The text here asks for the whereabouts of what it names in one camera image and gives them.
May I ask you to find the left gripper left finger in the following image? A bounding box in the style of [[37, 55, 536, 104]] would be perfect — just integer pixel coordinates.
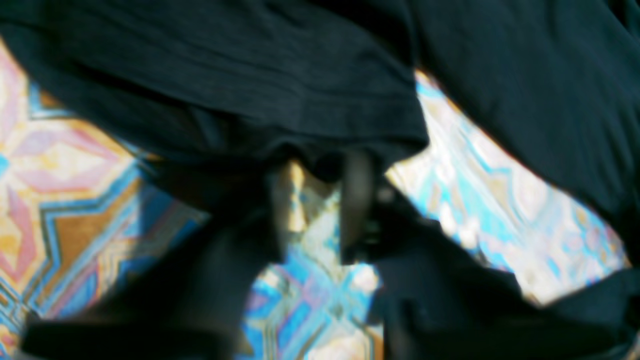
[[20, 161, 288, 360]]

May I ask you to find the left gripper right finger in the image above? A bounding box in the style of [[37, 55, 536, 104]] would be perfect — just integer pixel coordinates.
[[340, 152, 636, 360]]

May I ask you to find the black t-shirt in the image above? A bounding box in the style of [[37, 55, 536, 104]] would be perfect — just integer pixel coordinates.
[[1, 0, 639, 333]]

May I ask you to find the patterned tablecloth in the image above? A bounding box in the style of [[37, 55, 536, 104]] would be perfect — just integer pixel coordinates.
[[1, 47, 626, 360]]

